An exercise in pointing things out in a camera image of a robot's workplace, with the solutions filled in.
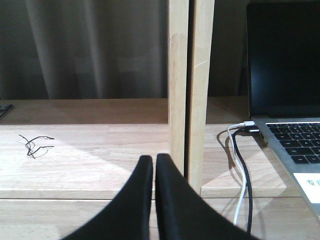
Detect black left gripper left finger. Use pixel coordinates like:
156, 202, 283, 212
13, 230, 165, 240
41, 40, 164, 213
64, 155, 153, 240

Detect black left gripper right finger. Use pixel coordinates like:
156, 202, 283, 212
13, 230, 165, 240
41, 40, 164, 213
155, 153, 256, 240

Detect wooden shelf unit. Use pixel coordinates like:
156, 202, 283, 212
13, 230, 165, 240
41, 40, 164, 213
0, 0, 320, 240

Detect silver laptop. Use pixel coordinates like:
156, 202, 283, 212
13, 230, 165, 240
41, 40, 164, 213
246, 0, 320, 217

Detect black laptop cable left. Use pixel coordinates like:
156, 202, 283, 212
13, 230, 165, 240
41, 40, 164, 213
231, 127, 261, 235

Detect white laptop cable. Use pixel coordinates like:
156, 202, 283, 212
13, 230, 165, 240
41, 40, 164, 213
226, 120, 256, 226

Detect thin black twist wire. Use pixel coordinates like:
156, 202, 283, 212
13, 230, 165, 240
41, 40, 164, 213
18, 134, 55, 160

